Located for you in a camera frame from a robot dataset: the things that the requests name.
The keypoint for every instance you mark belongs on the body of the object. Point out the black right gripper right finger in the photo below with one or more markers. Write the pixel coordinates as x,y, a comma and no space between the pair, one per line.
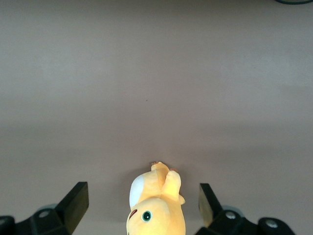
234,225

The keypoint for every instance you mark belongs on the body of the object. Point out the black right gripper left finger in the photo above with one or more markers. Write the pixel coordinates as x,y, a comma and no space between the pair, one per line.
68,210

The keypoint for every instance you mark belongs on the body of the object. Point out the yellow plush toy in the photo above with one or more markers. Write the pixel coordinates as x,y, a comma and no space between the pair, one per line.
156,215

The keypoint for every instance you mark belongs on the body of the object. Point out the brown table cover sheet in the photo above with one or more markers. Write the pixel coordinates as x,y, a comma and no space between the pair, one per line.
156,85

